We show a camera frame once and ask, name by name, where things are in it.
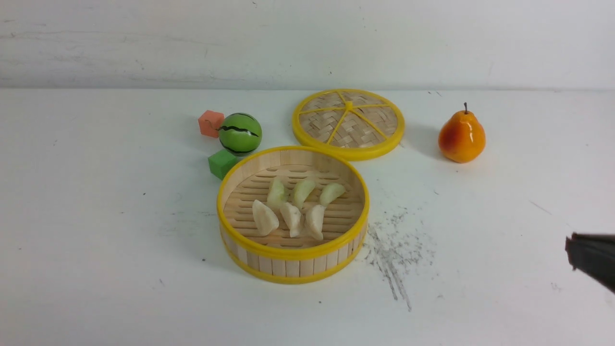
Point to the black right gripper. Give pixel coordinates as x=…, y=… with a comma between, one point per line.
x=594, y=255

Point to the green dumpling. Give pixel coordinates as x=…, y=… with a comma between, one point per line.
x=302, y=190
x=330, y=193
x=277, y=195

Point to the white dumpling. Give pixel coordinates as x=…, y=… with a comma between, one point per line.
x=293, y=219
x=265, y=219
x=314, y=219

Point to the woven bamboo steamer lid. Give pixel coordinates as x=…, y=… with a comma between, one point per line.
x=355, y=124

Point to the bamboo steamer tray yellow rim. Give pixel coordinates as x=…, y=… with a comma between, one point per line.
x=278, y=257

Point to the orange toy pear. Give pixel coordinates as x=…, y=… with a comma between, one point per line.
x=462, y=138

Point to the green striped watermelon ball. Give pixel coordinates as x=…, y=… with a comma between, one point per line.
x=240, y=133

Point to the green foam cube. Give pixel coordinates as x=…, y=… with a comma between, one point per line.
x=221, y=162

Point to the orange-red foam cube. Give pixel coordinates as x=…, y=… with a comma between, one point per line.
x=209, y=123

